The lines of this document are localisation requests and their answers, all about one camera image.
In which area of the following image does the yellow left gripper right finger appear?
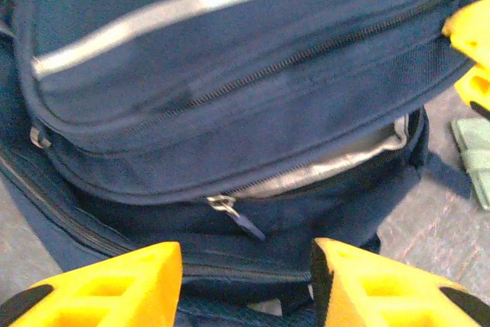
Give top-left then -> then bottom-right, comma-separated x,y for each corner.
309,237 -> 490,327

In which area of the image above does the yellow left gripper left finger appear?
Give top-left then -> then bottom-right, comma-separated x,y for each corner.
0,241 -> 183,327

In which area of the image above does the navy blue backpack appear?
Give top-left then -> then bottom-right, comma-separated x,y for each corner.
0,0 -> 479,327

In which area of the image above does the green leather card case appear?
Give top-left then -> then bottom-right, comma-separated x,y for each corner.
450,118 -> 490,211

